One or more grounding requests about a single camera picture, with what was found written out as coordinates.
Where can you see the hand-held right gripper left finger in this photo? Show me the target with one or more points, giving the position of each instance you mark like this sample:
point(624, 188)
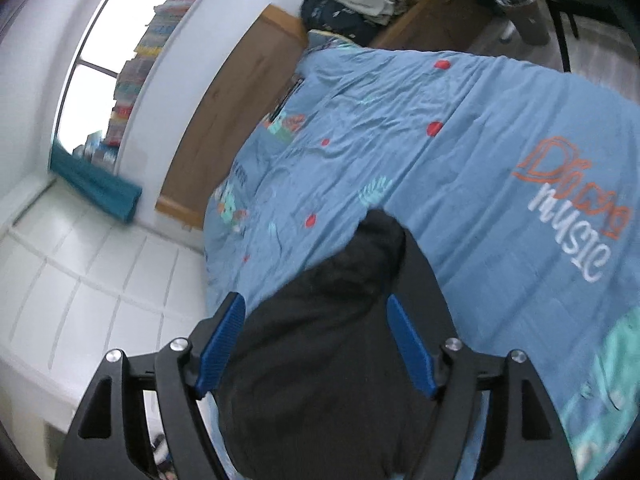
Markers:
point(220, 345)

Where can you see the wooden headboard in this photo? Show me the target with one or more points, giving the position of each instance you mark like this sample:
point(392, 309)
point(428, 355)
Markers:
point(225, 110)

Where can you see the teal curtain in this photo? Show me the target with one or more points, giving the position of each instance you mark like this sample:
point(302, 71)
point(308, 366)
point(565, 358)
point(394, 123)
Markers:
point(95, 185)

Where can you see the black backpack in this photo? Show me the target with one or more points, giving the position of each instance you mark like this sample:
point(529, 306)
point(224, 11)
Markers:
point(330, 15)

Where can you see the white panelled wardrobe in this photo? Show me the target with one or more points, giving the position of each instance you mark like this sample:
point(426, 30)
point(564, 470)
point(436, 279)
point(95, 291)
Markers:
point(100, 285)

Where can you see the brown waste bin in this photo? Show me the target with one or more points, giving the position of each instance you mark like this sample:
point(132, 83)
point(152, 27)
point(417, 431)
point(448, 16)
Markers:
point(527, 20)

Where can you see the black phone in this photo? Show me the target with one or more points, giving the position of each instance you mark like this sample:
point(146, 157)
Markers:
point(286, 100)

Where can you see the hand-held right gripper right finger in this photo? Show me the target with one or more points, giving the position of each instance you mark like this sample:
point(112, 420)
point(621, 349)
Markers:
point(410, 345)

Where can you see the window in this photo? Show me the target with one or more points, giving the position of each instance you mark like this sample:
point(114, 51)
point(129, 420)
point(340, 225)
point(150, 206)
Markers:
point(90, 100)

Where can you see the black puffer jacket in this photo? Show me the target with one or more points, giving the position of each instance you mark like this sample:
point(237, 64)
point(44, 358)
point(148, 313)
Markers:
point(325, 360)

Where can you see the blue printed bed sheet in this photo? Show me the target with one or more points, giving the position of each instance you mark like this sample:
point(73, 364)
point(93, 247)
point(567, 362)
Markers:
point(450, 135)

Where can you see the wooden chest of drawers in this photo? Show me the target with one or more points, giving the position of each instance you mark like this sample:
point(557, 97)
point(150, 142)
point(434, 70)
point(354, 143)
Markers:
point(425, 25)

